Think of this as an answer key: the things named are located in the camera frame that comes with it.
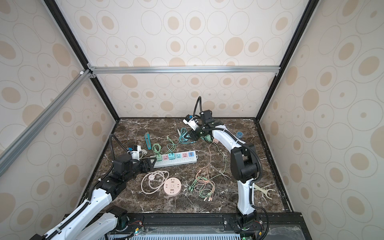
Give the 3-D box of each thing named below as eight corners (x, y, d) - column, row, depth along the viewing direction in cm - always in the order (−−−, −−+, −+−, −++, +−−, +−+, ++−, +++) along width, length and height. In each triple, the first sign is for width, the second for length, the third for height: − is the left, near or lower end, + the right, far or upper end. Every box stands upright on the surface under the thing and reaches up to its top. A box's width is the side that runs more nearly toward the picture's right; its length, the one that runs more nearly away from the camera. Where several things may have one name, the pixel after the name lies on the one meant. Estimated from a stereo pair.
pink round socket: (163, 196, 84) (162, 194, 81) (165, 179, 90) (164, 177, 88) (180, 196, 84) (180, 194, 81) (181, 179, 90) (181, 177, 88)
